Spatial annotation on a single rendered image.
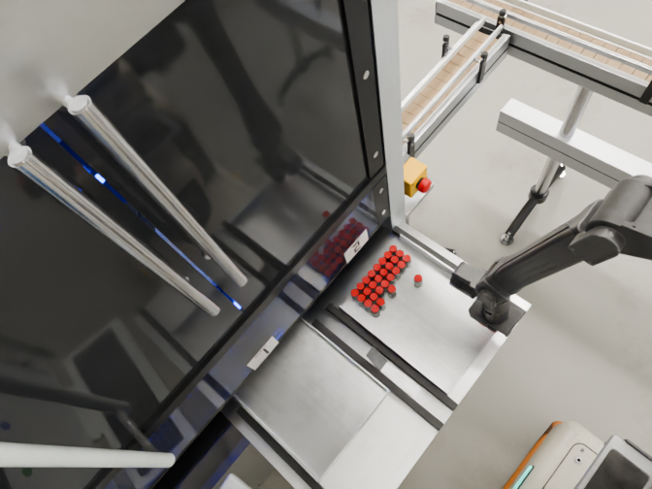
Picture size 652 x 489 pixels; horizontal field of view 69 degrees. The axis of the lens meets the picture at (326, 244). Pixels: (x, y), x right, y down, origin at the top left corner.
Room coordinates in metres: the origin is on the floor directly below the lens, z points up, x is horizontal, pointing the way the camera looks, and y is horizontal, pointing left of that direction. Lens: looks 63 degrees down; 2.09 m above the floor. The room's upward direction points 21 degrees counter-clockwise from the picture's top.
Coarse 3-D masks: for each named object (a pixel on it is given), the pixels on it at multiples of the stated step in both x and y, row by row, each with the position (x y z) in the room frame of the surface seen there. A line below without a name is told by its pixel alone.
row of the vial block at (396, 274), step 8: (408, 256) 0.46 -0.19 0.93; (400, 264) 0.45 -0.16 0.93; (408, 264) 0.45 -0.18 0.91; (392, 272) 0.44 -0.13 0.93; (400, 272) 0.44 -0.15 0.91; (384, 280) 0.43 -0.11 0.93; (392, 280) 0.42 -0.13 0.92; (376, 288) 0.41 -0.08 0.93; (384, 288) 0.41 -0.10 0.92; (376, 296) 0.40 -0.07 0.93; (368, 304) 0.38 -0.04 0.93
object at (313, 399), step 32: (288, 352) 0.36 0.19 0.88; (320, 352) 0.33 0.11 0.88; (256, 384) 0.31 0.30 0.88; (288, 384) 0.28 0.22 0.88; (320, 384) 0.25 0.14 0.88; (352, 384) 0.22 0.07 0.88; (256, 416) 0.23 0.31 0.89; (288, 416) 0.21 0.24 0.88; (320, 416) 0.18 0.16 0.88; (352, 416) 0.15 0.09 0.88; (288, 448) 0.14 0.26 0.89; (320, 448) 0.11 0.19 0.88; (320, 480) 0.05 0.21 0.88
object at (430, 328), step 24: (408, 240) 0.51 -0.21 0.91; (432, 264) 0.44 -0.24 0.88; (408, 288) 0.40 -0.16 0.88; (432, 288) 0.38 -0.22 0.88; (360, 312) 0.39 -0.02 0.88; (384, 312) 0.36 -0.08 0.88; (408, 312) 0.34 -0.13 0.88; (432, 312) 0.32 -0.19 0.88; (456, 312) 0.29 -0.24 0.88; (384, 336) 0.30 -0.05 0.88; (408, 336) 0.28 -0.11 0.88; (432, 336) 0.26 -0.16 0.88; (456, 336) 0.24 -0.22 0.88; (480, 336) 0.22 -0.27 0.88; (408, 360) 0.23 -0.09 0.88; (432, 360) 0.21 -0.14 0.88; (456, 360) 0.19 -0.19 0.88
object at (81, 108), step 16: (80, 96) 0.33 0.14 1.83; (80, 112) 0.32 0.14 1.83; (96, 112) 0.32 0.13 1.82; (96, 128) 0.32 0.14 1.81; (112, 128) 0.32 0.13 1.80; (112, 144) 0.32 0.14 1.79; (128, 144) 0.33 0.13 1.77; (128, 160) 0.32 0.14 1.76; (144, 160) 0.33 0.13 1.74; (144, 176) 0.32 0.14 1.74; (160, 192) 0.32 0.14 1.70; (176, 208) 0.32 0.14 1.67; (192, 224) 0.32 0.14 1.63; (208, 240) 0.32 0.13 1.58; (208, 256) 0.37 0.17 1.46; (224, 256) 0.32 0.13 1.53; (224, 272) 0.32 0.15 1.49; (240, 272) 0.32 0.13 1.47
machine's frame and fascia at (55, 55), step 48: (0, 0) 0.38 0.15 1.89; (48, 0) 0.39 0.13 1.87; (96, 0) 0.41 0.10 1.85; (144, 0) 0.43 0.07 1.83; (0, 48) 0.37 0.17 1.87; (48, 48) 0.38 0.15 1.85; (96, 48) 0.40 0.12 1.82; (0, 96) 0.35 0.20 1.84; (48, 96) 0.37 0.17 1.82; (0, 144) 0.34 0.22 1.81; (240, 336) 0.34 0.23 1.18; (192, 384) 0.27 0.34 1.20; (240, 384) 0.29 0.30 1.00; (144, 432) 0.22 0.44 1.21; (96, 480) 0.17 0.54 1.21
